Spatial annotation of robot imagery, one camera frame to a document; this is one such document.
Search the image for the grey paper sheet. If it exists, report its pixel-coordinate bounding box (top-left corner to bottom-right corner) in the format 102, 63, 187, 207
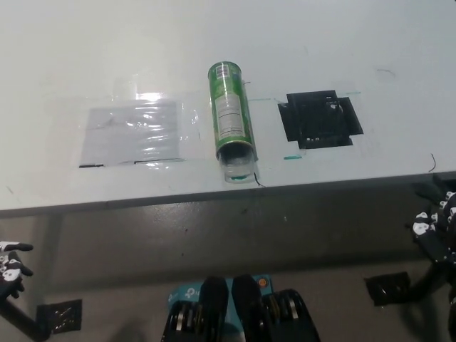
78, 100, 179, 167

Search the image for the robot left hand black white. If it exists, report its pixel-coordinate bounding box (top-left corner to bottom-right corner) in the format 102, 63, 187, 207
0, 241, 35, 299

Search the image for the black tape square patch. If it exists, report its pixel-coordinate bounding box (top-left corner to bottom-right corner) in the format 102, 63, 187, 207
277, 89, 365, 150

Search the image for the robot body black teal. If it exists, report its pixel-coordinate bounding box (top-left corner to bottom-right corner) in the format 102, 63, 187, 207
162, 273, 320, 342

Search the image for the green chips can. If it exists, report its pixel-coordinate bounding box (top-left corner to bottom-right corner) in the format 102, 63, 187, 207
207, 61, 258, 160

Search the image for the clear plastic chips tray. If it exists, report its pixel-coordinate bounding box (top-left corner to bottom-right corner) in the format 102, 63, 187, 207
217, 144, 258, 185

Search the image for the black floor tape patch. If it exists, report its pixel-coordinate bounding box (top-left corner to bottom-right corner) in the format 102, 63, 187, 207
363, 271, 413, 306
37, 299, 83, 334

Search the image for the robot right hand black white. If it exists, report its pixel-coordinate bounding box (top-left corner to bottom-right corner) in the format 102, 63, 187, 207
405, 181, 456, 266

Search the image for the clear plastic film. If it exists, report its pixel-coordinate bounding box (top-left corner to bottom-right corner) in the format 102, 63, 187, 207
46, 74, 212, 171

